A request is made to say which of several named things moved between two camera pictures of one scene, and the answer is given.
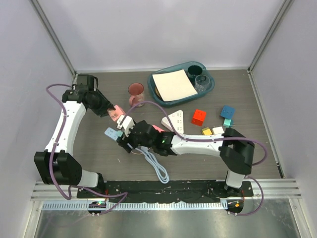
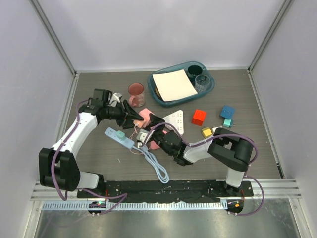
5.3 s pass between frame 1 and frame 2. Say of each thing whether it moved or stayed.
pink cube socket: moved
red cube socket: stayed
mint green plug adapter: stayed
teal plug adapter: stayed
